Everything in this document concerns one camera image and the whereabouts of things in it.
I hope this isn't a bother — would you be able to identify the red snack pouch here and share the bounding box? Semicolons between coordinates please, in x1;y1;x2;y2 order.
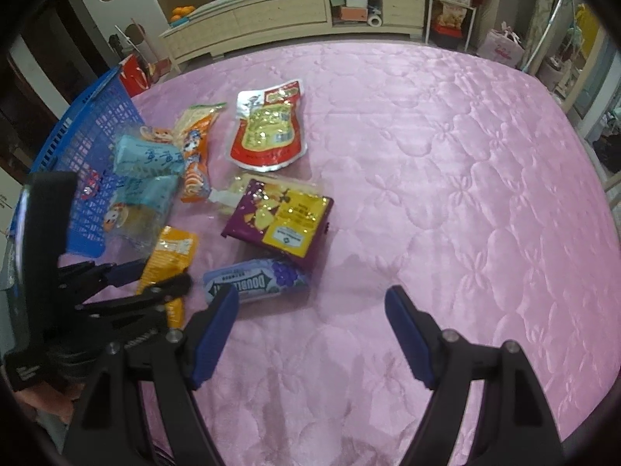
228;79;310;172

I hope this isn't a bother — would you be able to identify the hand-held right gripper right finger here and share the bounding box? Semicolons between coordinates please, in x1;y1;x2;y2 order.
384;285;564;466

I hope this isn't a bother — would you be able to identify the long-handled broom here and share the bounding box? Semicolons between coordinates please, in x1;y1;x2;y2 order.
128;17;161;66

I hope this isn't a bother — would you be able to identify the beige TV cabinet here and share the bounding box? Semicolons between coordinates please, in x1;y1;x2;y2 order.
160;0;428;66

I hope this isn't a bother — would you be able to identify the orange cartoon snack packet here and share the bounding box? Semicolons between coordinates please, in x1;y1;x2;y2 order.
180;121;217;203

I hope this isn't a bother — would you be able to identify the light blue snack packet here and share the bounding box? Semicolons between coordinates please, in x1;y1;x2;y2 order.
113;125;187;178
99;175;180;253

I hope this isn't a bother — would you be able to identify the person's left forearm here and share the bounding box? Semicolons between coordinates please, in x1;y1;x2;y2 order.
12;381;88;452

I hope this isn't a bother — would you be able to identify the red paper bag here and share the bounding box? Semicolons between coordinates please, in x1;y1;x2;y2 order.
119;53;157;98

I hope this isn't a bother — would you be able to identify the small red snack packet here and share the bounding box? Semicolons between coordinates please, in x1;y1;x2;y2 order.
80;172;105;200

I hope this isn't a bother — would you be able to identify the pink bag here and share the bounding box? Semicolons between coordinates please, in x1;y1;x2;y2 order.
478;24;525;69

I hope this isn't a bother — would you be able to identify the purple chewing gum pack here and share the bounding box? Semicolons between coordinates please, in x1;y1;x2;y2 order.
201;257;311;308

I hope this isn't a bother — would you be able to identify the purple and yellow snack packet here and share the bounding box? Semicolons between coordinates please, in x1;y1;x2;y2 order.
222;179;335;268

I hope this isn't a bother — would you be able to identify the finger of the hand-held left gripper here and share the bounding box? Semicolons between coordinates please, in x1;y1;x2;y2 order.
56;258;149;294
73;273;192;350

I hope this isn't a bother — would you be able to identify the blue plastic basket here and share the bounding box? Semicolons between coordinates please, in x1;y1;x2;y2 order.
10;65;146;258

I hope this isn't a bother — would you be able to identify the orange yellow snack packet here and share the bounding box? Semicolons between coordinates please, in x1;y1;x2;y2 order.
135;226;199;329

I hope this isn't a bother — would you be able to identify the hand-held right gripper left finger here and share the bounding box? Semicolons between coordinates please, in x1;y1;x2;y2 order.
63;284;239;466

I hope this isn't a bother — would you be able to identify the clear pale snack packet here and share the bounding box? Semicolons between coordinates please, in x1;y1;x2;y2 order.
208;172;321;219

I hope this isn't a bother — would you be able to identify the clear yellowish snack packet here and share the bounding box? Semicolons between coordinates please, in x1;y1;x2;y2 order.
175;102;229;149

